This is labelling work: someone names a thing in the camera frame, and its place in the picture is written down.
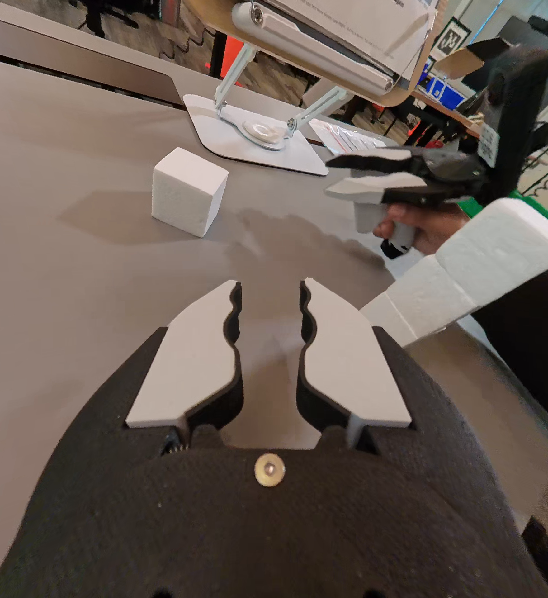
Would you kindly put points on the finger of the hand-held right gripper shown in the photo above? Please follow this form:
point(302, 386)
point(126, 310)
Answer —
point(367, 189)
point(386, 163)

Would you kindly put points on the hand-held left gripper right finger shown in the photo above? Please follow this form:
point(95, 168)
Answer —
point(348, 373)

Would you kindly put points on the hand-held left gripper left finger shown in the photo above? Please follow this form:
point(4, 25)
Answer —
point(185, 369)

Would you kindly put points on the person's right forearm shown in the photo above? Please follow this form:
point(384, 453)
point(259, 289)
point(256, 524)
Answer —
point(535, 336)

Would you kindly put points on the person's right hand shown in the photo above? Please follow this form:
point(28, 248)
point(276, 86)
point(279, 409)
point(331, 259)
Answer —
point(433, 229)

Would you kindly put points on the clear sleeve printed sheet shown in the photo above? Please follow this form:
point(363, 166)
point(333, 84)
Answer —
point(344, 138)

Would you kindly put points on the blue plastic bin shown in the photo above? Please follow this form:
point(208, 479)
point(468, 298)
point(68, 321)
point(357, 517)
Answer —
point(444, 93)

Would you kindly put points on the wooden board stand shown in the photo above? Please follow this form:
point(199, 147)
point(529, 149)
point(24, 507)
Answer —
point(465, 58)

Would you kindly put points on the green plastic bin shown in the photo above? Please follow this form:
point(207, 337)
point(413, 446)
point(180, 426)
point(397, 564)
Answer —
point(470, 208)

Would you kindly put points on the fiducial marker sign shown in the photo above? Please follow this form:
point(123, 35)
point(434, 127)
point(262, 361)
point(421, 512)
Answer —
point(451, 37)

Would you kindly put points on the printed instruction sheet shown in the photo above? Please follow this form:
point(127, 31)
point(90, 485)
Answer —
point(348, 28)

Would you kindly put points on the white document stand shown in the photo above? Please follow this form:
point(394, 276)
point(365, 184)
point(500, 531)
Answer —
point(218, 126)

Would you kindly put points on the orange plastic object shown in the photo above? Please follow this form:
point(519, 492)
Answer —
point(234, 60)

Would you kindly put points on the black office chair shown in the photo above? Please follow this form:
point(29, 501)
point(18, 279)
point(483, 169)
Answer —
point(101, 18)

